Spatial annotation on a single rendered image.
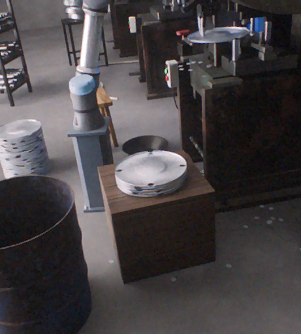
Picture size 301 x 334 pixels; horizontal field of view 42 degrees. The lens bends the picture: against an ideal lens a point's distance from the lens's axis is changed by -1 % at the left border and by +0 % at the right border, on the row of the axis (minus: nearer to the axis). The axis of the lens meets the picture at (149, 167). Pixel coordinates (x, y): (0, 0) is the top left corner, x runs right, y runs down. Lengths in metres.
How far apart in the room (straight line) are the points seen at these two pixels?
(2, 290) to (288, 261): 1.10
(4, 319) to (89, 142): 0.88
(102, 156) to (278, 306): 1.01
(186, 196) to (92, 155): 0.62
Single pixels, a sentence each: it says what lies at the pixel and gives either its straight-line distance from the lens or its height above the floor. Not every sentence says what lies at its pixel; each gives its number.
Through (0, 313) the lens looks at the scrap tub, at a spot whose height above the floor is 0.21.
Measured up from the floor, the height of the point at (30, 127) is 0.29.
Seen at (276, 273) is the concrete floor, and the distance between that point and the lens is 1.70.
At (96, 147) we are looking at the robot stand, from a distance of 1.90.
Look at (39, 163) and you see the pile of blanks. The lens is 2.50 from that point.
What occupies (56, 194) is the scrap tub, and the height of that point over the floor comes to 0.41.
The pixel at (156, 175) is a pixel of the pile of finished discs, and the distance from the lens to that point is 1.54.
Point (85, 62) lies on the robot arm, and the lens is 1.96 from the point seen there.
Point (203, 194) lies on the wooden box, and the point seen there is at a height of 0.35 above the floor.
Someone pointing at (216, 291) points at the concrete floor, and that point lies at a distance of 1.61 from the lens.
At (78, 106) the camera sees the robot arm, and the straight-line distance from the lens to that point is 1.87.
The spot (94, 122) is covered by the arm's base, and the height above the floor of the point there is 0.48.
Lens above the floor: 1.17
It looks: 29 degrees down
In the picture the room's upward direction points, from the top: 6 degrees counter-clockwise
